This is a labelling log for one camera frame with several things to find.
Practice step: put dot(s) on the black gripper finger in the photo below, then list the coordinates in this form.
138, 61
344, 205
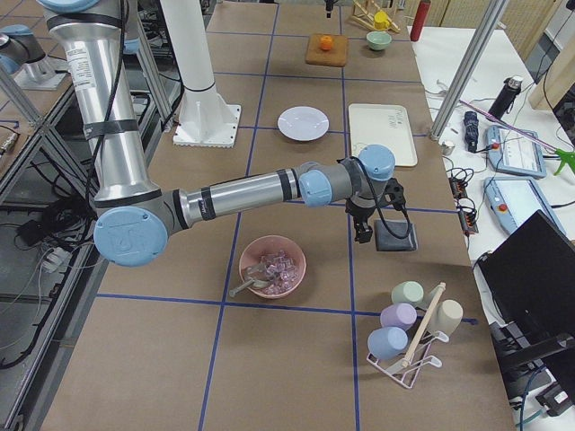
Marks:
360, 233
366, 234

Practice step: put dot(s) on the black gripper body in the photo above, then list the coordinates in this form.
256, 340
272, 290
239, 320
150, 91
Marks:
359, 213
329, 6

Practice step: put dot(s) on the orange mandarin fruit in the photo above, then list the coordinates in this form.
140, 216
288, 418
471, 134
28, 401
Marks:
326, 43

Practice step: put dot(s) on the white round plate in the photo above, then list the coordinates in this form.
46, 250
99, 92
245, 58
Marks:
303, 123

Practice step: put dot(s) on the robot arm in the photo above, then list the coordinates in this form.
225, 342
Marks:
135, 217

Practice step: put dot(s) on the brown wooden tray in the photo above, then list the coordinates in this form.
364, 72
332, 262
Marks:
337, 57

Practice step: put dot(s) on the cream bear tray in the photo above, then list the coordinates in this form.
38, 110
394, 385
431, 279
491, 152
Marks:
382, 124

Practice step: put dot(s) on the folded grey cloth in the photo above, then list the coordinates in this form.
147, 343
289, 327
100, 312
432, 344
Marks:
395, 235

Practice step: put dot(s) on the wooden mug rack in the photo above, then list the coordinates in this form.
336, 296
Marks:
363, 13

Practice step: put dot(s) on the yellow cup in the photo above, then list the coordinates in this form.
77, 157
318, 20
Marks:
381, 21

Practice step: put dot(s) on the light green bowl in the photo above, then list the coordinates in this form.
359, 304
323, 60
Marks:
378, 40

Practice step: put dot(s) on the small metal cylinder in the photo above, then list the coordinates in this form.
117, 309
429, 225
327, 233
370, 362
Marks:
447, 147

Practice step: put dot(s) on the green pastel cup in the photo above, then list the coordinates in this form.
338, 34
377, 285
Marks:
408, 292

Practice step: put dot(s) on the pink bowl with ice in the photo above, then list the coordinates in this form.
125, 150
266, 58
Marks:
284, 259

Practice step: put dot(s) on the purple pastel cup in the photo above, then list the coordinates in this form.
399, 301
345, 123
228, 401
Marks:
399, 315

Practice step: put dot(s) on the red bottle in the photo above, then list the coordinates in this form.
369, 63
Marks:
419, 19

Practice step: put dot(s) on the wooden rod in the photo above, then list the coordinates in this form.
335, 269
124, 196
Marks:
409, 355

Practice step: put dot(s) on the dark blue folded umbrella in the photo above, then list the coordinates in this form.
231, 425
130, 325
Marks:
471, 131

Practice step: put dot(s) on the metal scoop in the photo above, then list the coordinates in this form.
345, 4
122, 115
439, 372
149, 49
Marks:
255, 277

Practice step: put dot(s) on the blue pastel cup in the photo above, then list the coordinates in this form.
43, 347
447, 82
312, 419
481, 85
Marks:
386, 343

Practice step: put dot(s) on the beige pastel cup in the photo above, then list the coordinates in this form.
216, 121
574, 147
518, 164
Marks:
447, 317

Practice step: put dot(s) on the teach pendant near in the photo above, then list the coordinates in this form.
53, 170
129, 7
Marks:
514, 200

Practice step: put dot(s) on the teach pendant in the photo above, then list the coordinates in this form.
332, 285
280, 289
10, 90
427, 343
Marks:
514, 200
512, 153

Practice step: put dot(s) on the teach pendant far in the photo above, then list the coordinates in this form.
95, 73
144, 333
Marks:
512, 153

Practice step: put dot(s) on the black laptop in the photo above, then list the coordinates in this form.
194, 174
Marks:
531, 278

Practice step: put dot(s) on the black thermos bottle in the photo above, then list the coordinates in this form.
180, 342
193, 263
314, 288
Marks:
512, 87

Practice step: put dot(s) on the grabber reach tool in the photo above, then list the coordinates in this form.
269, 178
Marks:
566, 158

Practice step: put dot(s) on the white wire cup rack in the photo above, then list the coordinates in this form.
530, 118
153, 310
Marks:
406, 374

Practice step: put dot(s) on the aluminium frame post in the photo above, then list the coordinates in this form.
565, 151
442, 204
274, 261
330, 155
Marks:
472, 55

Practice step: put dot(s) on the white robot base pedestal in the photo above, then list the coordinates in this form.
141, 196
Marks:
205, 119

